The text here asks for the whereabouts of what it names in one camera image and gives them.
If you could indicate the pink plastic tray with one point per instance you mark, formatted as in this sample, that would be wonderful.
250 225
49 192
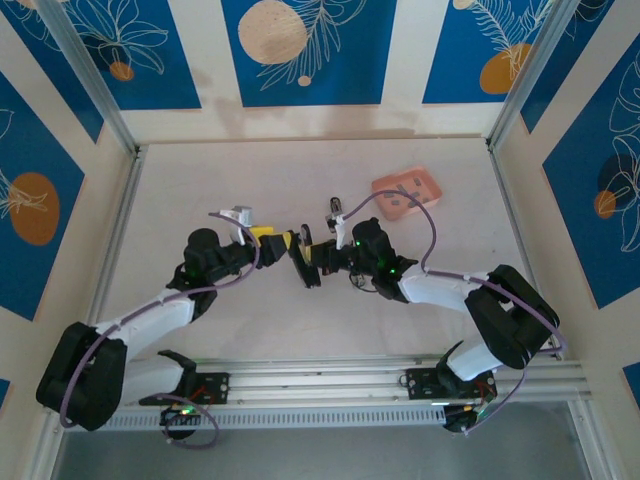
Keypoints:
427 186

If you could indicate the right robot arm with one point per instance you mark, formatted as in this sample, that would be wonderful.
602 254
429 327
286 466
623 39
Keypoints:
440 292

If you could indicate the aluminium frame post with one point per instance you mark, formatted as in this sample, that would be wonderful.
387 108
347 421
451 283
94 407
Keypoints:
531 65
86 65

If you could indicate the black stapler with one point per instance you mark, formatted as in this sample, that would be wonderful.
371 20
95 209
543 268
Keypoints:
312 280

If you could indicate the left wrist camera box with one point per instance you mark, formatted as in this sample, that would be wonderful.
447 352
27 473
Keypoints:
244 215

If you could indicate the long aluminium base rail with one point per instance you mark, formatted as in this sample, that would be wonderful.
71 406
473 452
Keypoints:
320 385

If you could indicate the aluminium table side rail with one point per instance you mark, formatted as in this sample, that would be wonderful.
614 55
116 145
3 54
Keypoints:
505 190
116 240

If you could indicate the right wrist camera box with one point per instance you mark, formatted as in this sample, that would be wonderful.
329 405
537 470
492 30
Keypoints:
335 206

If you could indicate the aluminium frame leg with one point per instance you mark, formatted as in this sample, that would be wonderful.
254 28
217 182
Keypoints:
592 445
47 450

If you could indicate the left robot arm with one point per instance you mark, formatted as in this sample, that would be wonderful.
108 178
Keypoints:
150 320

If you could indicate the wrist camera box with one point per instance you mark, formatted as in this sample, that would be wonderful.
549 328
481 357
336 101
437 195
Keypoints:
335 206
244 215

